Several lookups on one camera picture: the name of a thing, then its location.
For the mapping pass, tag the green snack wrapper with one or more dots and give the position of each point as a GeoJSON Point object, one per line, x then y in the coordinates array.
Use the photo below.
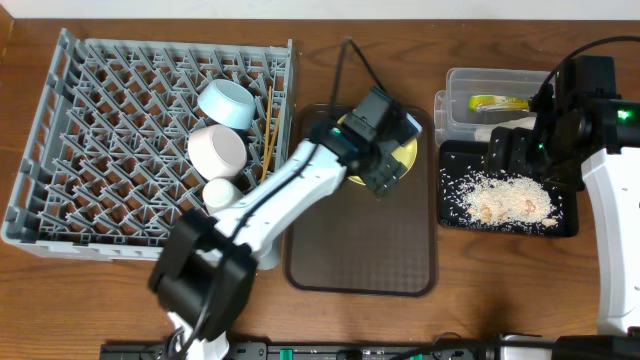
{"type": "Point", "coordinates": [497, 103]}

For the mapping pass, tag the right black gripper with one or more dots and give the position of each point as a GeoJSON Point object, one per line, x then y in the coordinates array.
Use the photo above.
{"type": "Point", "coordinates": [518, 140]}

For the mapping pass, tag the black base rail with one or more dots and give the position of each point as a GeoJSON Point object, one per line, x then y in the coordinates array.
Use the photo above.
{"type": "Point", "coordinates": [512, 346]}

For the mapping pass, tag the wooden chopstick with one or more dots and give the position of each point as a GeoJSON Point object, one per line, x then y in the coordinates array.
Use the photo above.
{"type": "Point", "coordinates": [267, 135]}
{"type": "Point", "coordinates": [270, 149]}

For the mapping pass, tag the grey dishwasher rack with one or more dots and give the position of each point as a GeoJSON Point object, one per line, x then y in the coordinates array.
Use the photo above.
{"type": "Point", "coordinates": [105, 171]}

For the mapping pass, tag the black waste tray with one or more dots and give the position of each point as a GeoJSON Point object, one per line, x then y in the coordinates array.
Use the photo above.
{"type": "Point", "coordinates": [461, 168]}

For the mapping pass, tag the brown serving tray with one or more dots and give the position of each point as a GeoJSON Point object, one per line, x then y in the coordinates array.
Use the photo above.
{"type": "Point", "coordinates": [356, 242]}

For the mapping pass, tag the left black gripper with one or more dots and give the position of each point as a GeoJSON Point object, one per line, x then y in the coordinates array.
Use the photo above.
{"type": "Point", "coordinates": [382, 167]}

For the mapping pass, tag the yellow plate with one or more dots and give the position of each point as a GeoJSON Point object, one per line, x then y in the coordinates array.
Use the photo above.
{"type": "Point", "coordinates": [406, 155]}

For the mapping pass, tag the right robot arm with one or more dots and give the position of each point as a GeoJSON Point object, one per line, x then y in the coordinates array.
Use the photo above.
{"type": "Point", "coordinates": [611, 178]}

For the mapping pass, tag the clear plastic bin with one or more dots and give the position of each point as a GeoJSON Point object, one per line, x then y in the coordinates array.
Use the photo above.
{"type": "Point", "coordinates": [454, 120]}

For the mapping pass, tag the light blue bowl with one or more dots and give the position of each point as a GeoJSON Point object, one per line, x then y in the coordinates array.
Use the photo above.
{"type": "Point", "coordinates": [228, 104]}

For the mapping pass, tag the white pink bowl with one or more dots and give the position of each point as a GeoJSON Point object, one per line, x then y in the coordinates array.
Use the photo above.
{"type": "Point", "coordinates": [217, 152]}

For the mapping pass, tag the white napkin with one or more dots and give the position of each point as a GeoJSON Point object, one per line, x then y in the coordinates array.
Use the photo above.
{"type": "Point", "coordinates": [483, 134]}

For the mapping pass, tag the white cup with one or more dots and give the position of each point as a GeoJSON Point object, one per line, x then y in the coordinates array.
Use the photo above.
{"type": "Point", "coordinates": [218, 194]}

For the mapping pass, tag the rice pile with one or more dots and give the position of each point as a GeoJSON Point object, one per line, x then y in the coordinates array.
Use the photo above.
{"type": "Point", "coordinates": [520, 199]}

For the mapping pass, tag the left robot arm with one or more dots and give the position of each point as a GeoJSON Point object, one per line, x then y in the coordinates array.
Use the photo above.
{"type": "Point", "coordinates": [206, 271]}

